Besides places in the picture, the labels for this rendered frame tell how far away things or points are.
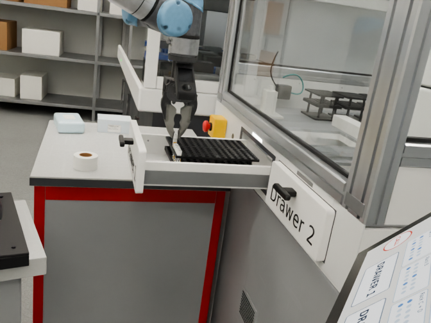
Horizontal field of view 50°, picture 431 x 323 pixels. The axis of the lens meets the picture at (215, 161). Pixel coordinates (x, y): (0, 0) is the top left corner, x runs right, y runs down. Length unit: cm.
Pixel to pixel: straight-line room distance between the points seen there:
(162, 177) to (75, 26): 437
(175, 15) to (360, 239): 56
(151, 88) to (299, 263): 120
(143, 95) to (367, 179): 135
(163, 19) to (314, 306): 65
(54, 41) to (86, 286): 370
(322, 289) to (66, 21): 477
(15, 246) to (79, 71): 459
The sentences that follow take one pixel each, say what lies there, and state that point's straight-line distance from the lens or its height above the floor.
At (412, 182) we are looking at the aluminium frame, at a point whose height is 102.
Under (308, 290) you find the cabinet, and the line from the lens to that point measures 101.
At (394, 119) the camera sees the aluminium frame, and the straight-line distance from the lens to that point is 78.
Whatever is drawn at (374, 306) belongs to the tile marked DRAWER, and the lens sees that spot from 47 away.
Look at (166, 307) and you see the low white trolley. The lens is 161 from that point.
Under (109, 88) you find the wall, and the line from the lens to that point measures 546.
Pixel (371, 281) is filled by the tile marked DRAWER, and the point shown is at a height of 100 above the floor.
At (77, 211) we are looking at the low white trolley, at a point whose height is 65.
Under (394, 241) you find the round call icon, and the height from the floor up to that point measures 101.
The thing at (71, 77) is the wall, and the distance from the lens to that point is 548.
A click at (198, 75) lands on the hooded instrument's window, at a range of 205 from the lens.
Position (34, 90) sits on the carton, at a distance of 513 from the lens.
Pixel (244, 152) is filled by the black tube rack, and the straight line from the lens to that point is 126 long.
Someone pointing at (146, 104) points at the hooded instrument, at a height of 84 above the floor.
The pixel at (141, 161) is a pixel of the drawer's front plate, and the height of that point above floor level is 90.
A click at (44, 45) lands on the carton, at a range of 500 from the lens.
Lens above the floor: 125
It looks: 18 degrees down
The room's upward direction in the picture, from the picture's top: 8 degrees clockwise
